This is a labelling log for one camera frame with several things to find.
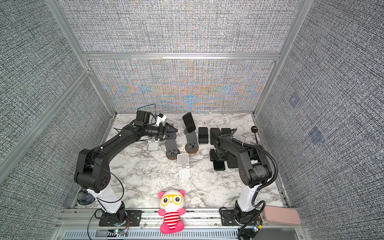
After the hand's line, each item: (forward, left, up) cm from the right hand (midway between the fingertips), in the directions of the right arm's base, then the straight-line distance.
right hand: (217, 158), depth 95 cm
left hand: (+4, +26, +21) cm, 33 cm away
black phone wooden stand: (-6, 0, +2) cm, 6 cm away
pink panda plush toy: (-28, +26, +8) cm, 39 cm away
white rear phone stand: (+9, +42, +3) cm, 43 cm away
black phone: (+20, +18, +13) cm, 30 cm away
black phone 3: (+3, +4, +23) cm, 24 cm away
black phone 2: (+19, +9, +2) cm, 21 cm away
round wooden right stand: (+6, +16, +5) cm, 18 cm away
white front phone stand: (-8, +21, +7) cm, 24 cm away
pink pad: (-31, -29, -1) cm, 43 cm away
